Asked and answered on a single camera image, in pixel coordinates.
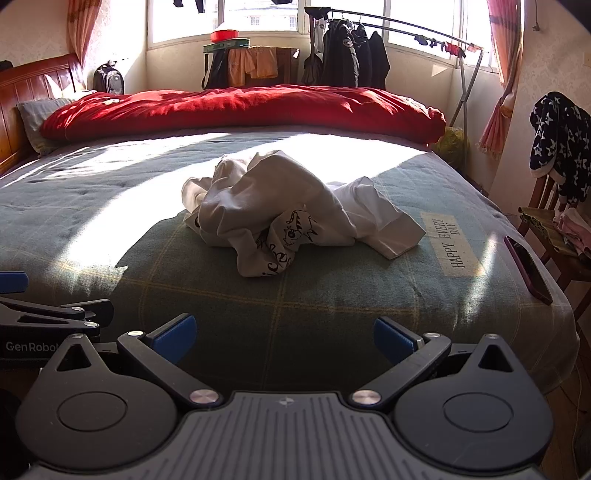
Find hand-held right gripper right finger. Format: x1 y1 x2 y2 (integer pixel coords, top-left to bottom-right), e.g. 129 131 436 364
348 316 527 411

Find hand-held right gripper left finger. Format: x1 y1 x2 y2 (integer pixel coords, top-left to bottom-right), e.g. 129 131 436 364
44 314 223 411

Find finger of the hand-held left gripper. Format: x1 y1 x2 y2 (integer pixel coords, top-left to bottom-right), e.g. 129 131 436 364
0 298 114 340
0 271 29 294

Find white printed t-shirt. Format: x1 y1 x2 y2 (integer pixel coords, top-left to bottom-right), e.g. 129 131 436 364
181 150 426 278

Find folded pink clothes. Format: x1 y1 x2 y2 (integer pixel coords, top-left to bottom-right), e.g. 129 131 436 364
553 208 591 259

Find metal clothes drying rack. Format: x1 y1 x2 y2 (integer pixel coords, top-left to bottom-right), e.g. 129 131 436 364
305 7 490 176

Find orange hanging clothes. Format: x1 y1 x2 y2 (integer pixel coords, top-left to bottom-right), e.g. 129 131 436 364
228 46 279 88

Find row of clothes pegs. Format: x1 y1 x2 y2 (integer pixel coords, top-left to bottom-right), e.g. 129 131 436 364
413 34 481 58

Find green plaid bed sheet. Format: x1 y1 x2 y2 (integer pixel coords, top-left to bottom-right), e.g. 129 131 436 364
0 127 580 393

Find purple smartphone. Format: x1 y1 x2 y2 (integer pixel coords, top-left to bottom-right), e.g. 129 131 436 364
503 235 553 306

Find grey pillow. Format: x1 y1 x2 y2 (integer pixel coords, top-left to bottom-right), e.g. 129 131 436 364
16 98 75 155

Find wooden headboard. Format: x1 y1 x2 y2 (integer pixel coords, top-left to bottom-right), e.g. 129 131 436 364
0 53 84 176

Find yellow-green plastic bag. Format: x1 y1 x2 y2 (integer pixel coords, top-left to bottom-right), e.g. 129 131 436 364
434 127 469 169

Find wooden chair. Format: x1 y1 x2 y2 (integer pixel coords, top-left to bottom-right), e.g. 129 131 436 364
517 171 591 333

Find dark backpack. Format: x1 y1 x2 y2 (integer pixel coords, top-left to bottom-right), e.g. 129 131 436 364
92 61 126 95

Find red quilt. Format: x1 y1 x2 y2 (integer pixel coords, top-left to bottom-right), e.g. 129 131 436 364
39 85 447 145

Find dark star-print garment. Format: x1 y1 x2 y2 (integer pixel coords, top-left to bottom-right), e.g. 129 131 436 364
529 91 591 206

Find dark hanging garment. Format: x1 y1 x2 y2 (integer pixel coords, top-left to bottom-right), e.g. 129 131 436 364
202 48 230 89

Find plain black jacket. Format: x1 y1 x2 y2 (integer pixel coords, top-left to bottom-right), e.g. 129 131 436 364
355 28 391 90

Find hanging dark bag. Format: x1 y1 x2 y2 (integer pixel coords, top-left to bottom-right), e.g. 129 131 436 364
302 53 324 86

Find black jacket with badge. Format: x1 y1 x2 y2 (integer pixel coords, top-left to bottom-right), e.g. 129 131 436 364
321 18 360 88

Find window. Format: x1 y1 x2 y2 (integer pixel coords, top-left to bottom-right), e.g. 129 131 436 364
147 0 491 70

